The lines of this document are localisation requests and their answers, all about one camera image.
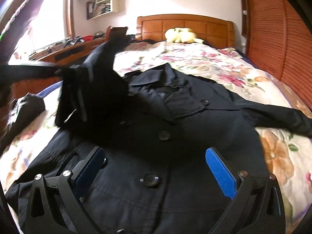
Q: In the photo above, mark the wooden desk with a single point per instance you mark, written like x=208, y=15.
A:
x=64, y=57

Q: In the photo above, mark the wooden chair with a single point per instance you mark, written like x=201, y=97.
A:
x=115, y=33

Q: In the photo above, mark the floral bed blanket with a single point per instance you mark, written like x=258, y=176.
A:
x=287, y=155

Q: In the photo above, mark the red basket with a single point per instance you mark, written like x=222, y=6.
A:
x=88, y=38

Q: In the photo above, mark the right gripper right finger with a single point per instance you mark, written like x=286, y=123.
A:
x=256, y=202

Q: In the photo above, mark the wooden louvered wardrobe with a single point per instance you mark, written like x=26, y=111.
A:
x=279, y=43

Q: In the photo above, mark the black trench coat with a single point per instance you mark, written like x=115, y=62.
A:
x=155, y=128

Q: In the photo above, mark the yellow plush toy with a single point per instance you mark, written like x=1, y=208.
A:
x=182, y=35

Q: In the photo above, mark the dark folded garment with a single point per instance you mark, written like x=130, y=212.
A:
x=26, y=110

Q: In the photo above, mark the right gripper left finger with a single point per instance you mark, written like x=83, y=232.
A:
x=43, y=215

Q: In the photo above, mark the wooden headboard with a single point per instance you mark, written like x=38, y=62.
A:
x=217, y=32

